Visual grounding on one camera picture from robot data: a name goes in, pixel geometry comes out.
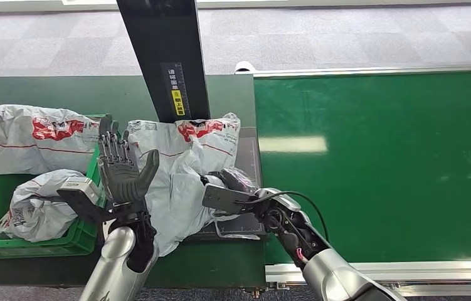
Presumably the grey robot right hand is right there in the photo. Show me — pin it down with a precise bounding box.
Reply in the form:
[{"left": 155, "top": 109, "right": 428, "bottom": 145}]
[{"left": 200, "top": 167, "right": 259, "bottom": 194}]

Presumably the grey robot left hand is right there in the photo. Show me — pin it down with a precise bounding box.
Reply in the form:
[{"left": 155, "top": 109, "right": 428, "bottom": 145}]
[{"left": 97, "top": 114, "right": 161, "bottom": 206}]

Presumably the green conveyor belt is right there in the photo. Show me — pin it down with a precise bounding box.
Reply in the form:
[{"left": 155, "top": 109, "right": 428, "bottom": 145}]
[{"left": 254, "top": 71, "right": 471, "bottom": 265}]

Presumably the black scanner platform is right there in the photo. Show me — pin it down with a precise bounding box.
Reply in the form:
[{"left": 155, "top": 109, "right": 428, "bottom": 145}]
[{"left": 184, "top": 126, "right": 268, "bottom": 243}]

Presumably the crumpled grey mailer bag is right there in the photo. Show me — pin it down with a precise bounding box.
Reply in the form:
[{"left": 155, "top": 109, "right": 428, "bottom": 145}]
[{"left": 0, "top": 169, "right": 104, "bottom": 243}]

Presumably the yellow and black column label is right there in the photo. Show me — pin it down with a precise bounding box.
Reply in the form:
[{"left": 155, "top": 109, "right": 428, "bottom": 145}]
[{"left": 160, "top": 62, "right": 191, "bottom": 117}]

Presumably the large grey mailer bag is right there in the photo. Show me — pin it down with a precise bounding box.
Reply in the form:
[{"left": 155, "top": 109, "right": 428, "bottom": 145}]
[{"left": 0, "top": 104, "right": 102, "bottom": 176}]

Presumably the white roller end cap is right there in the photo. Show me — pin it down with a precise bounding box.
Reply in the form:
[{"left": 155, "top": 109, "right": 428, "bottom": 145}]
[{"left": 234, "top": 60, "right": 257, "bottom": 75}]

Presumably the black scanner column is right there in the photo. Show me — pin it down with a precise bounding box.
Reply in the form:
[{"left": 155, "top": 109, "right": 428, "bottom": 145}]
[{"left": 115, "top": 0, "right": 211, "bottom": 124}]

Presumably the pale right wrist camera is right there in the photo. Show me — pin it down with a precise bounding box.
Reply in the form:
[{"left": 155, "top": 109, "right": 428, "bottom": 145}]
[{"left": 201, "top": 184, "right": 261, "bottom": 216}]

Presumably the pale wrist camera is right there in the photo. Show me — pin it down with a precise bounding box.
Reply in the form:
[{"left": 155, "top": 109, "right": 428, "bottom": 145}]
[
  {"left": 56, "top": 176, "right": 108, "bottom": 224},
  {"left": 201, "top": 184, "right": 261, "bottom": 216}
]

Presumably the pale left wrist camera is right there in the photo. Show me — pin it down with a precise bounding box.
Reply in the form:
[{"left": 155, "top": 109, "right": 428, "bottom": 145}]
[{"left": 56, "top": 176, "right": 108, "bottom": 224}]

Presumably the thin aluminium conveyor rail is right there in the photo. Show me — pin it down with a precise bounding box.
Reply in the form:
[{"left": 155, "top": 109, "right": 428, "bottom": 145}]
[{"left": 235, "top": 62, "right": 471, "bottom": 79}]

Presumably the wide aluminium conveyor rail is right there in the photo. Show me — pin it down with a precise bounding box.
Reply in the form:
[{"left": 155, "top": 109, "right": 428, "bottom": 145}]
[{"left": 265, "top": 260, "right": 471, "bottom": 297}]

